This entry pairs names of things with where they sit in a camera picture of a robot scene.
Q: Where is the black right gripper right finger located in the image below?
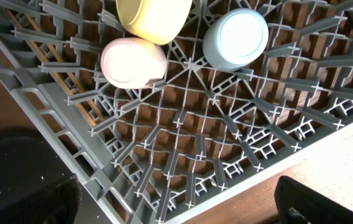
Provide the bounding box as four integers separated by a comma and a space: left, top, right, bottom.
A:
274, 175, 353, 224

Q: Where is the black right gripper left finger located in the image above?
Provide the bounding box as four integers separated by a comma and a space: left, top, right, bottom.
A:
0, 174, 81, 224

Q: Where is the pink cup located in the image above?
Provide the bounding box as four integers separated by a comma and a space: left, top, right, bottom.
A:
100, 37, 167, 89

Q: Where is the blue cup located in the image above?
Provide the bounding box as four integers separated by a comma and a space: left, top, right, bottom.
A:
203, 8, 269, 72

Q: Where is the yellow bowl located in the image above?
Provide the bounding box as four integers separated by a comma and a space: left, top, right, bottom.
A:
116, 0, 192, 45

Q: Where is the grey dishwasher rack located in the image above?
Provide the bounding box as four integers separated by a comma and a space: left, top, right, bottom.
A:
0, 1, 353, 223

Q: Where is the round black serving tray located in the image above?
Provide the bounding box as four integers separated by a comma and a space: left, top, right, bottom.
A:
0, 131, 74, 210

